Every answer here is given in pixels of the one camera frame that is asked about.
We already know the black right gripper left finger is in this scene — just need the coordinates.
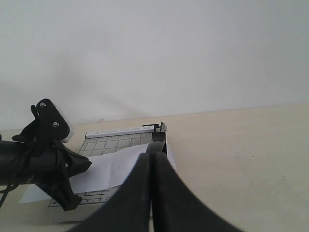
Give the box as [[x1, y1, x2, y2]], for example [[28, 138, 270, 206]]
[[70, 153, 151, 232]]

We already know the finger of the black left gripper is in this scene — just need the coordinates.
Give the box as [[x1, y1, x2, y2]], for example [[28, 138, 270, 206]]
[[36, 179, 82, 211], [54, 140, 92, 178]]

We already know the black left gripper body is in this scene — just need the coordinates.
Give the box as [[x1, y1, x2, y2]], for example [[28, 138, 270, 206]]
[[0, 140, 70, 188]]

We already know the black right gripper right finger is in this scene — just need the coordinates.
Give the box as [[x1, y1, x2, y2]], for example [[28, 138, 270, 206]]
[[150, 152, 241, 232]]

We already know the white paper sheet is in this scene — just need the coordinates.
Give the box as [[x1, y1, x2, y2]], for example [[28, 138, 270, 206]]
[[19, 143, 178, 203]]

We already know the black cutter blade arm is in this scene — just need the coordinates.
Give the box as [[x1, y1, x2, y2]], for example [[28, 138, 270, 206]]
[[146, 122, 168, 155]]

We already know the grey paper cutter base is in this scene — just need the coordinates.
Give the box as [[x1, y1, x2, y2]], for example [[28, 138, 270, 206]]
[[48, 124, 155, 223]]

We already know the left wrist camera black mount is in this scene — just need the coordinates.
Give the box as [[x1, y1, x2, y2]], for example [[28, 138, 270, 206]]
[[31, 98, 74, 143]]

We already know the black camera cable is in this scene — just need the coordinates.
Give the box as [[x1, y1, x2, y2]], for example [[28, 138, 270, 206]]
[[0, 142, 37, 208]]

